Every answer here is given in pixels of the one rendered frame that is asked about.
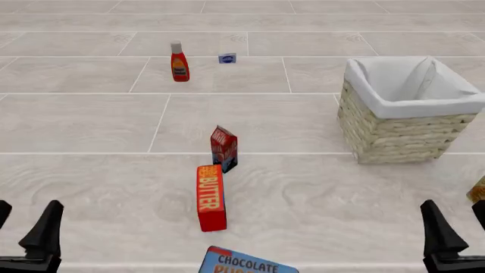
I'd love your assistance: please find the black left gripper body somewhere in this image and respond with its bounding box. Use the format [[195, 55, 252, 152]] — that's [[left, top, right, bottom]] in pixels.
[[0, 253, 63, 273]]

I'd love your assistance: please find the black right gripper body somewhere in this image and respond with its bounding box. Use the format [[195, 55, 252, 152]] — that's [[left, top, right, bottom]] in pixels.
[[422, 253, 485, 273]]

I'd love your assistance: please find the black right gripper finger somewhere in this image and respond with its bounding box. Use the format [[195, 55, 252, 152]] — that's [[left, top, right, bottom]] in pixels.
[[471, 200, 485, 230], [419, 199, 470, 260]]

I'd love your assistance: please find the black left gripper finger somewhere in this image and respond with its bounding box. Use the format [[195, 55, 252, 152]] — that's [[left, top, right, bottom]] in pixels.
[[0, 199, 13, 230], [18, 199, 64, 259]]

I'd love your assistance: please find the wicker basket with white liner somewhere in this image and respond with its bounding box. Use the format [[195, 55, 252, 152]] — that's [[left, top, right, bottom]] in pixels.
[[336, 55, 485, 165]]

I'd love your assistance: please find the red milk carton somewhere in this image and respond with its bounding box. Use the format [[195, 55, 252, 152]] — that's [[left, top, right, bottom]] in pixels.
[[210, 124, 239, 174]]

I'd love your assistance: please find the yellow brown food box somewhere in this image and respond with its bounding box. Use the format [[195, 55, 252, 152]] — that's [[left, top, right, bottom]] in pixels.
[[465, 174, 485, 204]]

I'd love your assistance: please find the red butter box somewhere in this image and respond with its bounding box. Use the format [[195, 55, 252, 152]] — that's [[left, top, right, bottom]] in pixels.
[[196, 164, 228, 233]]

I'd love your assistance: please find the blue chocolate pudding box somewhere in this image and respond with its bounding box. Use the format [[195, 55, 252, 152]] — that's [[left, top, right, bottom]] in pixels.
[[198, 245, 300, 273]]

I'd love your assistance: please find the red ketchup bottle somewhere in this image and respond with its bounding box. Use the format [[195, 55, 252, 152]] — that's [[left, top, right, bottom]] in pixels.
[[169, 39, 191, 83]]

